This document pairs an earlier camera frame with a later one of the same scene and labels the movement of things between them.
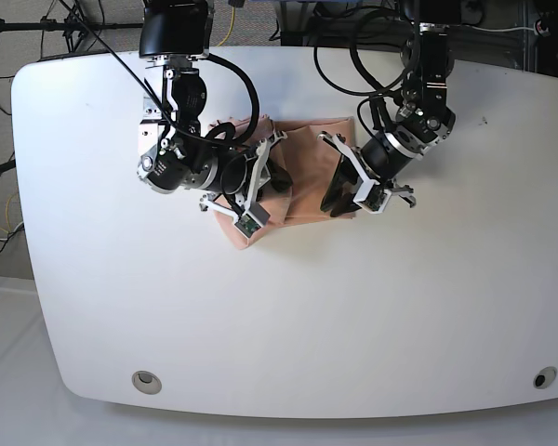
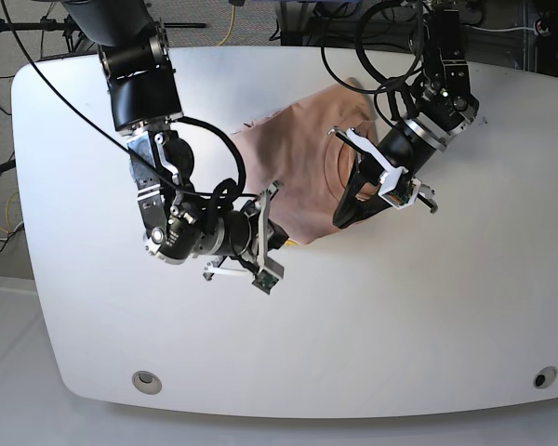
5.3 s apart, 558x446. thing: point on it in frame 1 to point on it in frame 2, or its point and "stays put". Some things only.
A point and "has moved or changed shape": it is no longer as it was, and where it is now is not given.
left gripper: (242, 173) to (241, 238)
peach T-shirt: (312, 166) has moved or changed shape
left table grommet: (146, 382) stays put
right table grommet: (545, 377) stays put
